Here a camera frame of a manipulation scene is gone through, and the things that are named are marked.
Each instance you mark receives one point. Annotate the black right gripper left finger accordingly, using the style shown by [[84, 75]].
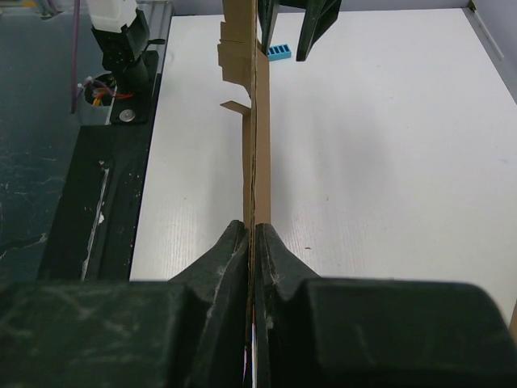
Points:
[[189, 331]]

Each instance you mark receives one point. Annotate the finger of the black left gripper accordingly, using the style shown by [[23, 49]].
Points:
[[319, 16], [267, 14]]

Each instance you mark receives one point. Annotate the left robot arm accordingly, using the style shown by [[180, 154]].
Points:
[[122, 33]]

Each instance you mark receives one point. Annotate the cardboard box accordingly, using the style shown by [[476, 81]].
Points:
[[256, 121]]

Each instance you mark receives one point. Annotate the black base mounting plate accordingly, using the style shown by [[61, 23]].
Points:
[[94, 231]]

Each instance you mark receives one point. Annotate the small blue block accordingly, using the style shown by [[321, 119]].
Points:
[[279, 52]]

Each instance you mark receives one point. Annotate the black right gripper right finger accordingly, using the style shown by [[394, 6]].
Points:
[[314, 331]]

